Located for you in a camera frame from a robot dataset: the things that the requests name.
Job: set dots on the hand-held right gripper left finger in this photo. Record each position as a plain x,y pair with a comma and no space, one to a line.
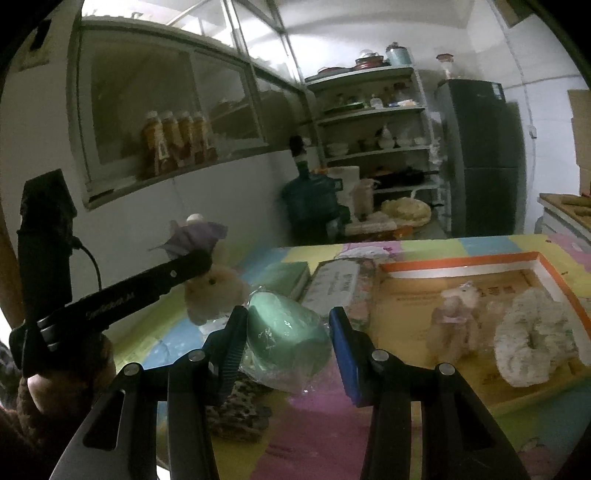
233,350

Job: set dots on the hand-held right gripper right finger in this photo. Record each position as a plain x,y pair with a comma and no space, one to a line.
346,355

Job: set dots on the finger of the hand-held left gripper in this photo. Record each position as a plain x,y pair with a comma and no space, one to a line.
184,272

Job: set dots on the cream plush toy purple dress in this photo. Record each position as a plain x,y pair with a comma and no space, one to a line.
212,290

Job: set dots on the mint green towel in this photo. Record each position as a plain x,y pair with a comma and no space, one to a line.
286,341

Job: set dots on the leopard print cloth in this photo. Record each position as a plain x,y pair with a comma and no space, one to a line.
244,415

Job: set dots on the orange rimmed cardboard box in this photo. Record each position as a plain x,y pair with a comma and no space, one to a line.
415,332

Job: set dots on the small pink plush bear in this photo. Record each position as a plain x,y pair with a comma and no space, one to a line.
455,318

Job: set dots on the large white floral scrunchie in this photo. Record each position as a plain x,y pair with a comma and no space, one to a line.
521,350

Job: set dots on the person's left hand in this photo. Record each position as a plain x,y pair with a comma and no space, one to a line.
69,369

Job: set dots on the floral printed box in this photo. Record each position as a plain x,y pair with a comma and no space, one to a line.
337,284

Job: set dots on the mint green box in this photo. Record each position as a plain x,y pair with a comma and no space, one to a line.
281,277

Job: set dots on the orange drink bottle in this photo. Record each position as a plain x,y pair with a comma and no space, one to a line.
203,138
154,147
173,141
187,138

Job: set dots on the colourful printed blanket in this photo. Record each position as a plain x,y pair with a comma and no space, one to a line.
461,438

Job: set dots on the blue water jug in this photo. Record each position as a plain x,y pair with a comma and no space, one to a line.
307,198

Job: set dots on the pale round woven basket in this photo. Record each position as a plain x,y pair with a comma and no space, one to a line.
406,211

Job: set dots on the black water pump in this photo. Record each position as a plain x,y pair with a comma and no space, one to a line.
299,154

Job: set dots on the white sack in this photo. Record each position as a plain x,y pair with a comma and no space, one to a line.
346,182

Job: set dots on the black pan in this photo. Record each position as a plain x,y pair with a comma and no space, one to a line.
401,177

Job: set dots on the row of white bowls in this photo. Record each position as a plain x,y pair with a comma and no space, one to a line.
383,141

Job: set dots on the dark grey fridge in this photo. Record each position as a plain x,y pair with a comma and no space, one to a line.
485,161

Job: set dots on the white metal shelf rack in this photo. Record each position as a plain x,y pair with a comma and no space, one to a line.
369,113

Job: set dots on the glass partition window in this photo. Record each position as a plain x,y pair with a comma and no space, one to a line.
249,32

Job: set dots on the flat dish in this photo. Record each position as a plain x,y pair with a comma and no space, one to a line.
333,71

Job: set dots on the row of jars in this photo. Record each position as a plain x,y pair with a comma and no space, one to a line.
369,98

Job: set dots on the kitchen counter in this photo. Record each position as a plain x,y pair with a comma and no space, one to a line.
565,212

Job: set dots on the red pot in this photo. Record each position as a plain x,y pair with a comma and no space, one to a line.
369,61

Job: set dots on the light blue canister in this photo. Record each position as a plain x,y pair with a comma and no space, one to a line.
399,55

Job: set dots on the glass jar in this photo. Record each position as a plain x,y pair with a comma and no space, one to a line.
445,67

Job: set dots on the cardboard sheet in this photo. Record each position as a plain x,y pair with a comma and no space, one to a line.
581,138

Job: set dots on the glass door wall cabinet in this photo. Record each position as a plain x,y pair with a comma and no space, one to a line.
138,83

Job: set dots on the wall outlet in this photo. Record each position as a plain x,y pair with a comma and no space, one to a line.
533,132

